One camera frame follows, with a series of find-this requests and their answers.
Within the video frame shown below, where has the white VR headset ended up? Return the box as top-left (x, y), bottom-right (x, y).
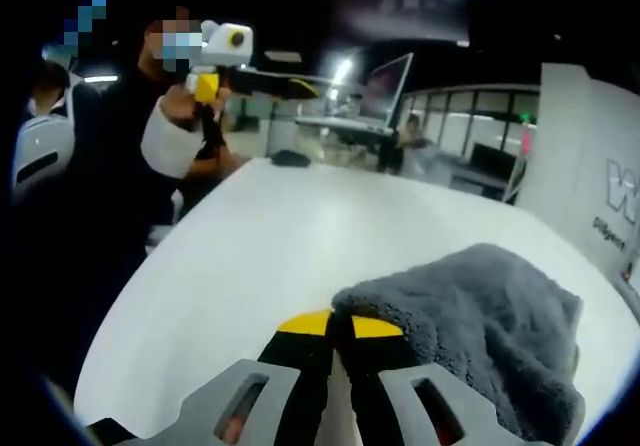
top-left (12, 83), bottom-right (77, 196)

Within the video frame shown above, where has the person's left hand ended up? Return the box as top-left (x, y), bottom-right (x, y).
top-left (160, 83), bottom-right (233, 133)

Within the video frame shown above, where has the desktop monitor with pink screen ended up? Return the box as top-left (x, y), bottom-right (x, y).
top-left (360, 51), bottom-right (416, 123)

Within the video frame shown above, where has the person's dark clothed torso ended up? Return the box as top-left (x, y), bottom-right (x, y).
top-left (9, 63), bottom-right (176, 377)

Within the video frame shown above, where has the small black object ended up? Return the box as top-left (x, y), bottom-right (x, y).
top-left (268, 149), bottom-right (313, 168)

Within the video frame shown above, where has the large hanging monitor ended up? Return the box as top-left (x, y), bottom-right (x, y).
top-left (331, 0), bottom-right (472, 46)

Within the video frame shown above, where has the grey towel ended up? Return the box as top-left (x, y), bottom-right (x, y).
top-left (331, 242), bottom-right (587, 446)

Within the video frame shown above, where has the black computer monitor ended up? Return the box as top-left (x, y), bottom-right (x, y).
top-left (468, 142), bottom-right (527, 181)

